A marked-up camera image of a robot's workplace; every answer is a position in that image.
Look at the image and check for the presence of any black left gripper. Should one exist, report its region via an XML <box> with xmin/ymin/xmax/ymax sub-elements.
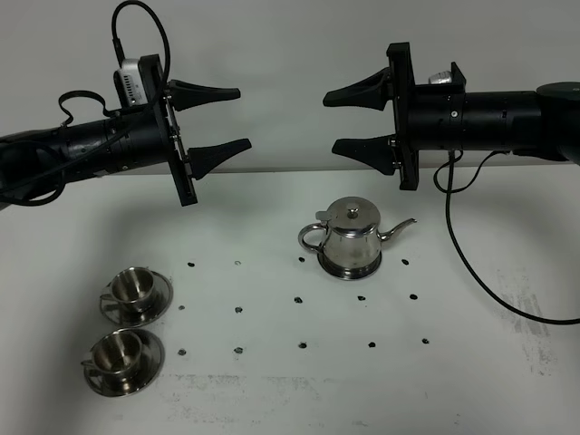
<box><xmin>139</xmin><ymin>54</ymin><xmax>252</xmax><ymax>207</ymax></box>

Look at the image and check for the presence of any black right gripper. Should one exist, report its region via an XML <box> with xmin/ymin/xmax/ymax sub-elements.
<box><xmin>323</xmin><ymin>42</ymin><xmax>419</xmax><ymax>190</ymax></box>

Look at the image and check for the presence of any stainless steel teapot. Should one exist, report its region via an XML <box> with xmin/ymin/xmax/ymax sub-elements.
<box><xmin>297</xmin><ymin>197</ymin><xmax>417</xmax><ymax>280</ymax></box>

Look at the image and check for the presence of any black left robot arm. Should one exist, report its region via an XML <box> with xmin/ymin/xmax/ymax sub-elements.
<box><xmin>1</xmin><ymin>54</ymin><xmax>251</xmax><ymax>207</ymax></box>

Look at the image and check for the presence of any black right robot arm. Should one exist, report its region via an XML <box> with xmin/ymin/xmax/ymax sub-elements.
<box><xmin>323</xmin><ymin>43</ymin><xmax>579</xmax><ymax>191</ymax></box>

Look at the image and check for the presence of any far stainless steel teacup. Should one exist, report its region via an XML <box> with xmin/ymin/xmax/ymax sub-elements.
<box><xmin>101</xmin><ymin>266</ymin><xmax>157</xmax><ymax>313</ymax></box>

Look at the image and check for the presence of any stainless steel teacup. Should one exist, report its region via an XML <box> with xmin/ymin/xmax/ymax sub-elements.
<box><xmin>81</xmin><ymin>330</ymin><xmax>143</xmax><ymax>378</ymax></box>
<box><xmin>101</xmin><ymin>266</ymin><xmax>157</xmax><ymax>313</ymax></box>

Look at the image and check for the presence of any near stainless steel teacup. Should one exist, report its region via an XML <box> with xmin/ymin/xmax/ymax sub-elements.
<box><xmin>81</xmin><ymin>330</ymin><xmax>143</xmax><ymax>378</ymax></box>

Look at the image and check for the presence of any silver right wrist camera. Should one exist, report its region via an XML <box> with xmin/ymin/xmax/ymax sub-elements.
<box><xmin>428</xmin><ymin>71</ymin><xmax>453</xmax><ymax>85</ymax></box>

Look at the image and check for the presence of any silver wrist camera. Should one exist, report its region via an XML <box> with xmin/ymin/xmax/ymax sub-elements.
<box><xmin>428</xmin><ymin>71</ymin><xmax>453</xmax><ymax>85</ymax></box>
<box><xmin>113</xmin><ymin>59</ymin><xmax>148</xmax><ymax>108</ymax></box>

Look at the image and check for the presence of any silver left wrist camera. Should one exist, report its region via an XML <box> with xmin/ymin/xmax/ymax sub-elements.
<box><xmin>113</xmin><ymin>59</ymin><xmax>148</xmax><ymax>108</ymax></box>

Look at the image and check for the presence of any black right camera cable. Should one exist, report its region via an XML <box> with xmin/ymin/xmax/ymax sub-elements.
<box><xmin>434</xmin><ymin>149</ymin><xmax>580</xmax><ymax>325</ymax></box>

